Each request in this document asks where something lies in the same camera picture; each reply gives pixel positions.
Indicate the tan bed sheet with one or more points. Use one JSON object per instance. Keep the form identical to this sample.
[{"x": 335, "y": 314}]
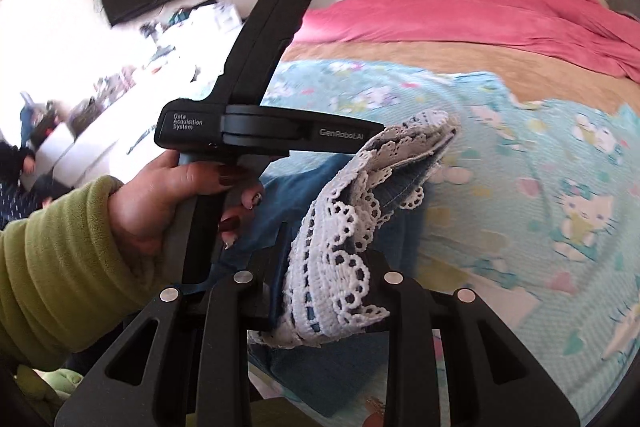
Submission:
[{"x": 450, "y": 57}]

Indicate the pink duvet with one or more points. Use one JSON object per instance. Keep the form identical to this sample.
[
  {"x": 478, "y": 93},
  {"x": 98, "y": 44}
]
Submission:
[{"x": 475, "y": 12}]

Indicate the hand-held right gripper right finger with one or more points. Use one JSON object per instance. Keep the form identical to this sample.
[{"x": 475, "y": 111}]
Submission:
[{"x": 405, "y": 342}]

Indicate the blue denim jeans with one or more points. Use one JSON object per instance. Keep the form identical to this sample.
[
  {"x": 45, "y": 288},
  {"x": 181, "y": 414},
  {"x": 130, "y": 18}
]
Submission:
[{"x": 300, "y": 192}]

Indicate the cluttered white desk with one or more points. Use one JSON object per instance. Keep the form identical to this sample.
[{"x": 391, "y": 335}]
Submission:
[{"x": 125, "y": 117}]

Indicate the person's left forearm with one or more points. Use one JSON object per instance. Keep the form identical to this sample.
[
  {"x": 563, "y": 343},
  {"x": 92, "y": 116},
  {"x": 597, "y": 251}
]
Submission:
[{"x": 60, "y": 282}]

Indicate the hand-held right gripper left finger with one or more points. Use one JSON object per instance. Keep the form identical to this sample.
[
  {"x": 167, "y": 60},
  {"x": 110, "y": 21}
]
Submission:
[{"x": 225, "y": 342}]

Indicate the person's left hand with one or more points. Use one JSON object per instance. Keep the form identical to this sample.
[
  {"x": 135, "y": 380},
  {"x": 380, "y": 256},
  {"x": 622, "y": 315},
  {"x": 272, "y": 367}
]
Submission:
[{"x": 150, "y": 202}]

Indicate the cat printed blue blanket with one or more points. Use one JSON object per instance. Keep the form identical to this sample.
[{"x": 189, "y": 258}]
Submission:
[{"x": 525, "y": 207}]

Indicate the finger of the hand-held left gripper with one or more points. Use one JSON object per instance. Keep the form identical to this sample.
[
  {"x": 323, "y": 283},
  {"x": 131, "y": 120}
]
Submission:
[{"x": 365, "y": 132}]

